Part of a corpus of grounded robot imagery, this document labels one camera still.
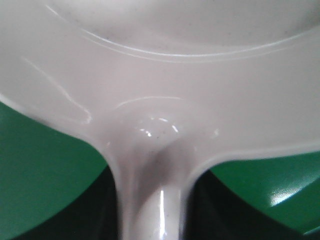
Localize pink plastic dustpan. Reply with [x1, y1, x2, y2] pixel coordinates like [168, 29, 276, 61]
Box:
[0, 0, 320, 240]

